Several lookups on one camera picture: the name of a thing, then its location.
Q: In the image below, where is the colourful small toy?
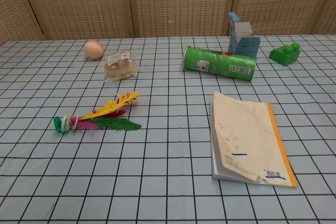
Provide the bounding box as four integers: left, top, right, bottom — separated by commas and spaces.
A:
53, 91, 142, 133

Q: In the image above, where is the plastic wrapped bread snack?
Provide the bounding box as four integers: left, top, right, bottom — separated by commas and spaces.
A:
104, 49, 137, 81

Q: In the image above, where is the green chips can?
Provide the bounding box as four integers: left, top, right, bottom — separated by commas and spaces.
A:
183, 45, 257, 81

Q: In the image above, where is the light blue checked tablecloth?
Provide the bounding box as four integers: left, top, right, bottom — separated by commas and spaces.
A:
0, 34, 336, 224

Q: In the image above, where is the cream notebook with yellow spine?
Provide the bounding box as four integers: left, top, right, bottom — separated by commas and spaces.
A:
209, 91, 299, 189

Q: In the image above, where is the brown egg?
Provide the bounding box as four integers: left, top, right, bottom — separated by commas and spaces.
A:
84, 40, 103, 60

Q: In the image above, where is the open blue carton box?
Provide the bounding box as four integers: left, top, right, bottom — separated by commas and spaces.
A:
227, 12, 261, 58

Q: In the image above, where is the green toy building block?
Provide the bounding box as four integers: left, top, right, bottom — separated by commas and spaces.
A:
268, 42, 301, 67

